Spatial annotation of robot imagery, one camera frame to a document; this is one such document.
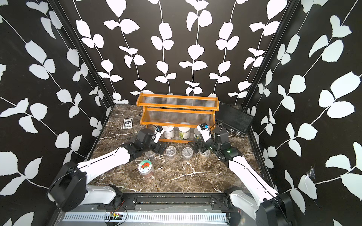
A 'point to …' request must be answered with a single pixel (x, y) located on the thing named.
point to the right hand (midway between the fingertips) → (194, 136)
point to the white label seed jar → (169, 132)
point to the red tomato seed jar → (145, 168)
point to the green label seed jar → (184, 133)
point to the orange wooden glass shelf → (165, 109)
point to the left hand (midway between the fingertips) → (162, 139)
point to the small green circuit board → (117, 216)
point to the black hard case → (233, 117)
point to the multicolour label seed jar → (196, 134)
